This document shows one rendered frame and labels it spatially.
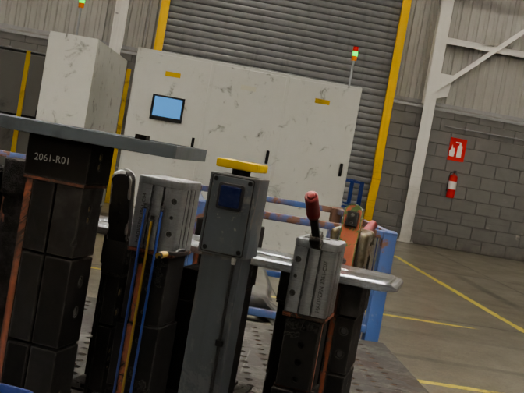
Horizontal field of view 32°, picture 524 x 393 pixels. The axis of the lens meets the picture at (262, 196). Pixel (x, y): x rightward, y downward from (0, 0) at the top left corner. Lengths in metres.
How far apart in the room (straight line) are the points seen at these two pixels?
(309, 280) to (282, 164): 8.25
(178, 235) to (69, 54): 8.23
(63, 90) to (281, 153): 2.35
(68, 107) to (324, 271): 8.31
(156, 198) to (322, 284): 0.29
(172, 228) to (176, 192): 0.06
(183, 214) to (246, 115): 8.14
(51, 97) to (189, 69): 1.45
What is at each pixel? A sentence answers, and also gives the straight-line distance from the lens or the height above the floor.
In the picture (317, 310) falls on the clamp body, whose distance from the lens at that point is 1.38.
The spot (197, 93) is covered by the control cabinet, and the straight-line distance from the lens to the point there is 9.55.
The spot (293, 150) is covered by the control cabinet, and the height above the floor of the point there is 1.22.
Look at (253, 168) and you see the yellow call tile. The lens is 1.23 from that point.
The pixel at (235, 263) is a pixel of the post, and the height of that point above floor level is 1.02.
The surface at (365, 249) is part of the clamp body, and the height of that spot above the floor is 1.03.
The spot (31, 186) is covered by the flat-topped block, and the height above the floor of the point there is 1.07.
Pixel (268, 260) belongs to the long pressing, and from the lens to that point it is 1.50.
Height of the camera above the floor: 1.18
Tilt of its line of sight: 3 degrees down
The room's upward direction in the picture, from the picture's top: 10 degrees clockwise
